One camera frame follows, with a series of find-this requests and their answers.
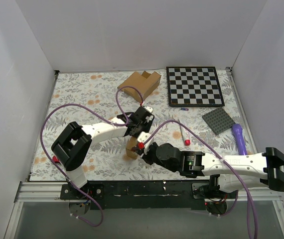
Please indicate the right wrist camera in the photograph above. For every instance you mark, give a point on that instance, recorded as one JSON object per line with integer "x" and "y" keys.
{"x": 144, "y": 141}

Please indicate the red black utility knife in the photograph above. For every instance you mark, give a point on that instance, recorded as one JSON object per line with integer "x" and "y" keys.
{"x": 55, "y": 159}

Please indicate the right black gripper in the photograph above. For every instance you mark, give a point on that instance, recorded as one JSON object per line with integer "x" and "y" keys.
{"x": 145, "y": 154}

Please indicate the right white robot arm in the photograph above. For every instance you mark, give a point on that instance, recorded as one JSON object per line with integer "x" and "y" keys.
{"x": 234, "y": 172}

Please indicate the grey studded baseplate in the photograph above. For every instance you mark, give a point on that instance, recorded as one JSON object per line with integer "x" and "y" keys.
{"x": 218, "y": 120}

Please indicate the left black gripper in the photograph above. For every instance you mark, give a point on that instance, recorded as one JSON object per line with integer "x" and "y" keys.
{"x": 137, "y": 128}

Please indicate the open brown cardboard box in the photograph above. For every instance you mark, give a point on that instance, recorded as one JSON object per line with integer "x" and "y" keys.
{"x": 145, "y": 83}

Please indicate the black white chessboard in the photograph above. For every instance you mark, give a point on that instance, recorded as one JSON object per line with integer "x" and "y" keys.
{"x": 193, "y": 87}

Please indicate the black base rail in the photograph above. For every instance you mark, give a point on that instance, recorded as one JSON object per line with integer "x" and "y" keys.
{"x": 143, "y": 194}

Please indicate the brown cardboard box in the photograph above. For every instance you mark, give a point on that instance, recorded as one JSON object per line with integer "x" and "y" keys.
{"x": 145, "y": 83}
{"x": 131, "y": 146}

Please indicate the purple toy microphone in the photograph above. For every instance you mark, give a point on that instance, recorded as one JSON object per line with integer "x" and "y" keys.
{"x": 237, "y": 132}

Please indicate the floral table mat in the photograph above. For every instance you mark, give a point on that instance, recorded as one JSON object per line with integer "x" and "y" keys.
{"x": 87, "y": 97}

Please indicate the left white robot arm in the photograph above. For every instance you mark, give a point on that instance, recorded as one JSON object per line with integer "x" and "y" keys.
{"x": 72, "y": 145}

